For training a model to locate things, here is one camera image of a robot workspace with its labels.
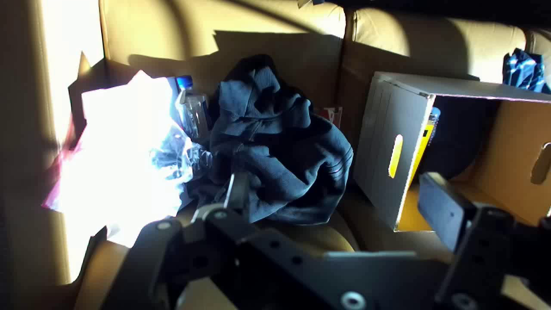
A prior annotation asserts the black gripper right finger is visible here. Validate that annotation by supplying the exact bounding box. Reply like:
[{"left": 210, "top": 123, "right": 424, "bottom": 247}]
[{"left": 417, "top": 171, "right": 551, "bottom": 310}]

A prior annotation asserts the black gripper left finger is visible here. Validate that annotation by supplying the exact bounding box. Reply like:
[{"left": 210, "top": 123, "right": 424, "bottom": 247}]
[{"left": 102, "top": 171, "right": 272, "bottom": 310}]

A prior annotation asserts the black jersey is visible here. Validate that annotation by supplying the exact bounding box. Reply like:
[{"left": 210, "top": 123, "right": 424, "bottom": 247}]
[{"left": 186, "top": 54, "right": 357, "bottom": 228}]

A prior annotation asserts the open cardboard storage box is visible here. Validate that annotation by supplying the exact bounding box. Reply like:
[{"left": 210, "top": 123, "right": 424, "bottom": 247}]
[{"left": 350, "top": 71, "right": 551, "bottom": 235}]

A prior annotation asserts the white paper sheet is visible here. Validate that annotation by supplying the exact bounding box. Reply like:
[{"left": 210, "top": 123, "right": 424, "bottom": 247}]
[{"left": 43, "top": 70, "right": 195, "bottom": 251}]

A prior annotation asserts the clear plastic bottle blue cap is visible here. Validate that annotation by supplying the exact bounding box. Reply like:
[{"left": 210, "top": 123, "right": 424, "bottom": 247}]
[{"left": 172, "top": 75, "right": 212, "bottom": 144}]

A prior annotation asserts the blue patterned cloth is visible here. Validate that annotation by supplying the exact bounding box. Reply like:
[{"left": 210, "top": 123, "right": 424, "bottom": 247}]
[{"left": 503, "top": 47, "right": 551, "bottom": 97}]

